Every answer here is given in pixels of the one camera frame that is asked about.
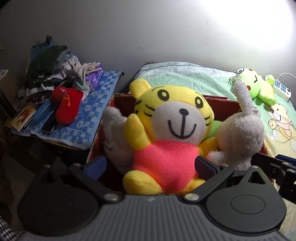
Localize white pink plush rabbit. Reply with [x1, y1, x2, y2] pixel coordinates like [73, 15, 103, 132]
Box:
[206, 79, 264, 171]

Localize green plush pea pod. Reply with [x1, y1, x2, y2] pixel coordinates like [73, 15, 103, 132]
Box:
[204, 120, 222, 140]

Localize yellow tiger plush toy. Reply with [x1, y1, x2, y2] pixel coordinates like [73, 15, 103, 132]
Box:
[123, 78, 217, 195]

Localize blue checkered cloth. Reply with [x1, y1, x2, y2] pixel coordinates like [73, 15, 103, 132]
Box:
[11, 71, 124, 150]

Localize cartoon bear bed sheet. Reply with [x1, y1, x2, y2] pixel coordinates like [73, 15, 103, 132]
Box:
[130, 61, 296, 237]

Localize red cardboard box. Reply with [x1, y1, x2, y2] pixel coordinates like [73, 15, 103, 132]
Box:
[86, 93, 270, 183]

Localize white power strip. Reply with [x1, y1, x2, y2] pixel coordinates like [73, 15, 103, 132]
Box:
[273, 80, 292, 102]

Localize green frog plush toy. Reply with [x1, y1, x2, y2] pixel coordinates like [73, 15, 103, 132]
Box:
[230, 68, 276, 105]

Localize purple tissue pack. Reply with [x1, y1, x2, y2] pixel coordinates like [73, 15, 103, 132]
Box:
[85, 63, 103, 92]

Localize white knit gloves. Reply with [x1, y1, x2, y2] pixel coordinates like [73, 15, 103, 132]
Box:
[67, 60, 103, 81]

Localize pile of clothes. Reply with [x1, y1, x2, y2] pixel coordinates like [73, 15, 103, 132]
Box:
[18, 36, 78, 104]

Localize white power cable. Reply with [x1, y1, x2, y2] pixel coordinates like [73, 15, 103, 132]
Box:
[277, 72, 296, 82]

